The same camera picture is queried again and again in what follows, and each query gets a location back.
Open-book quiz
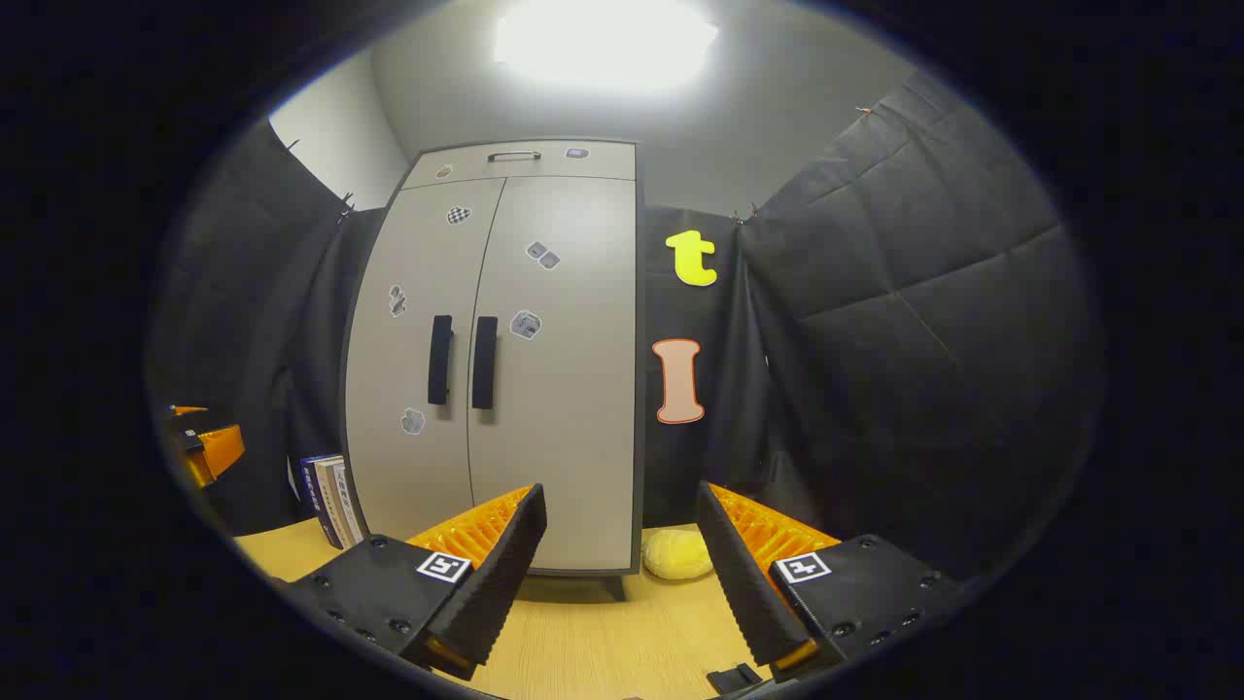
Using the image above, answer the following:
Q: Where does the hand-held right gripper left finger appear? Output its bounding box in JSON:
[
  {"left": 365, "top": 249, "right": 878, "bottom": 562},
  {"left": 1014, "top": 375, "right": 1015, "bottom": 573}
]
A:
[{"left": 270, "top": 483, "right": 548, "bottom": 682}]

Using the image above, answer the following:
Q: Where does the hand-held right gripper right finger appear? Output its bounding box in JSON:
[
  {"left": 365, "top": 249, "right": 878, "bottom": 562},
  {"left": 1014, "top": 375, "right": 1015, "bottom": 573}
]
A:
[{"left": 696, "top": 480, "right": 973, "bottom": 686}]

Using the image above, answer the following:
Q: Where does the grey shoe cabinet door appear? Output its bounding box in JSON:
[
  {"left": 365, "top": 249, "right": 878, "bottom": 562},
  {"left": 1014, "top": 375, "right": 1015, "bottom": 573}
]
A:
[
  {"left": 466, "top": 175, "right": 640, "bottom": 575},
  {"left": 345, "top": 178, "right": 506, "bottom": 545}
]

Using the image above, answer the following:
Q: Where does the grey double-door shoe cabinet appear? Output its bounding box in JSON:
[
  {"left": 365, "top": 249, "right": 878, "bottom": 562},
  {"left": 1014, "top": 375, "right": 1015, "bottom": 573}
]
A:
[{"left": 340, "top": 138, "right": 647, "bottom": 601}]

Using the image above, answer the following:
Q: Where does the yellow round sponge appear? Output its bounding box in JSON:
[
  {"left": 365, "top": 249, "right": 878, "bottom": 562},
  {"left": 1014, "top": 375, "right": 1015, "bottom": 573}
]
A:
[{"left": 641, "top": 528, "right": 715, "bottom": 581}]

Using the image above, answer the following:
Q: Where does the dark blue book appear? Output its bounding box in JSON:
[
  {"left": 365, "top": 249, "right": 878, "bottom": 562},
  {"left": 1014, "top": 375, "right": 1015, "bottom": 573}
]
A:
[{"left": 294, "top": 455, "right": 341, "bottom": 551}]

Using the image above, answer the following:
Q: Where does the white book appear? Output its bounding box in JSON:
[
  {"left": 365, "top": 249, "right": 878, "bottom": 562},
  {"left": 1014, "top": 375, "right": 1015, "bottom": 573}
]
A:
[{"left": 332, "top": 455, "right": 370, "bottom": 543}]

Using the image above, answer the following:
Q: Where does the black backdrop cloth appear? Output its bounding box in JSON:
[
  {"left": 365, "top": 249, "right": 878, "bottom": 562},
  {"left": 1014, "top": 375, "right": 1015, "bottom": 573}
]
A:
[{"left": 146, "top": 73, "right": 1104, "bottom": 584}]

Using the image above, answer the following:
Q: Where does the large ceiling light panel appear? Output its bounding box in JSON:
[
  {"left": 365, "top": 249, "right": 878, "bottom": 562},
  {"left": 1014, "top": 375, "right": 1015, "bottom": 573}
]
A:
[{"left": 494, "top": 0, "right": 720, "bottom": 93}]

